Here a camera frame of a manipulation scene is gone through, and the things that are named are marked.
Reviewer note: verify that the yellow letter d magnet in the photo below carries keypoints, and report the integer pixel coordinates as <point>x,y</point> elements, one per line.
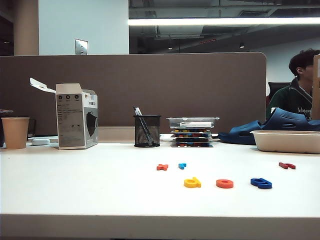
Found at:
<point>192,183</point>

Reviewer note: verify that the orange letter o magnet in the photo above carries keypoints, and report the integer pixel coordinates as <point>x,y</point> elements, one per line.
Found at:
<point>219,184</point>

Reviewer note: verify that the blue letter g magnet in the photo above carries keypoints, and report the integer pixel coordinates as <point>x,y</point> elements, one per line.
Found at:
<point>261,184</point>

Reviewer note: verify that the red-orange letter x magnet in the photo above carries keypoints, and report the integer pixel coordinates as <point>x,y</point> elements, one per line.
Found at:
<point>162,167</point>

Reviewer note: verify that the light blue letter r magnet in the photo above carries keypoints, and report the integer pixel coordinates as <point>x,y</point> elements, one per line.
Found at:
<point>182,165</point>

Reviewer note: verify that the dark red letter magnet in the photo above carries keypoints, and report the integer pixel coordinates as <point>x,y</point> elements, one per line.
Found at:
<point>286,165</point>

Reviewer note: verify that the black mesh pen holder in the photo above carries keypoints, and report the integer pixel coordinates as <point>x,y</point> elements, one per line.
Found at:
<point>154,130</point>

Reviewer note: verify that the black clear pen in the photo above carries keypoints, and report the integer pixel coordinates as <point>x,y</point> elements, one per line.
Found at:
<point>137,111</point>

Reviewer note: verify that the white marker pen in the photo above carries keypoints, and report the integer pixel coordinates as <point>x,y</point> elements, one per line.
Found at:
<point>197,124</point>

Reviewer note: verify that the brown desk partition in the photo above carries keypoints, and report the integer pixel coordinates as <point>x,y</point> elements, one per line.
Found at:
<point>112,87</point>

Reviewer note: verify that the dark blue cloth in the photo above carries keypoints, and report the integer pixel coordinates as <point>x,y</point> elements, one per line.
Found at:
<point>240,135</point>

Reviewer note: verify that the white face mask box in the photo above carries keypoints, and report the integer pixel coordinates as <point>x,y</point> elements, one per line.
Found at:
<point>70,125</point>

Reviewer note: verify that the ceiling light strip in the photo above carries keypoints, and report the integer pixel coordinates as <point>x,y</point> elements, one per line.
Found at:
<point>225,21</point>

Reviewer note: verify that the white earbud case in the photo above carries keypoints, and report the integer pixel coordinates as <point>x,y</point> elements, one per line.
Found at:
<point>40,141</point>

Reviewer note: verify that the black office chair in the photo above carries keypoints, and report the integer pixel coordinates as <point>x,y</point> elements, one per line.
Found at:
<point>277,86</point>

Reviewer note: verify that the blue foam slipper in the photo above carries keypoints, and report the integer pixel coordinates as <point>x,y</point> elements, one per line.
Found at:
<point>287,120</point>

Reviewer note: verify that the person in green jacket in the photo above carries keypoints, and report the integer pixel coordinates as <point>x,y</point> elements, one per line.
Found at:
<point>292,100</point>

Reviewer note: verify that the brown paper cup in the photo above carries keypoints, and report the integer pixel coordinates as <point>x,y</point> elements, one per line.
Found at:
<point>15,135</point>

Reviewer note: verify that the brown cardboard box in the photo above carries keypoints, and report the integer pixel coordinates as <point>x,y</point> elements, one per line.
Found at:
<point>317,87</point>

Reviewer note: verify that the silver wall switch plate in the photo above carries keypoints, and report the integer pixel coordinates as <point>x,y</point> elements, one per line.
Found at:
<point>81,46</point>

